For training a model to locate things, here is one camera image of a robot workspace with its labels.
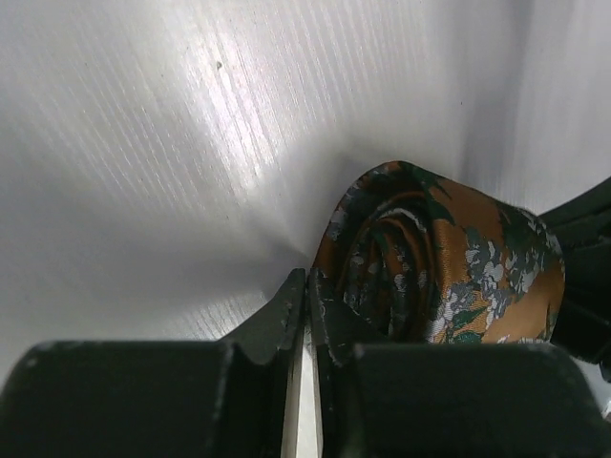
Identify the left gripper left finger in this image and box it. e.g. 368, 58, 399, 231
1, 269, 306, 457

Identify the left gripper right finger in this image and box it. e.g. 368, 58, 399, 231
308, 270, 610, 457

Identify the brown grey floral tie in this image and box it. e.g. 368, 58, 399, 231
313, 161, 565, 344

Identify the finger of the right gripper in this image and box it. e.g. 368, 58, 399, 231
541, 179, 610, 367

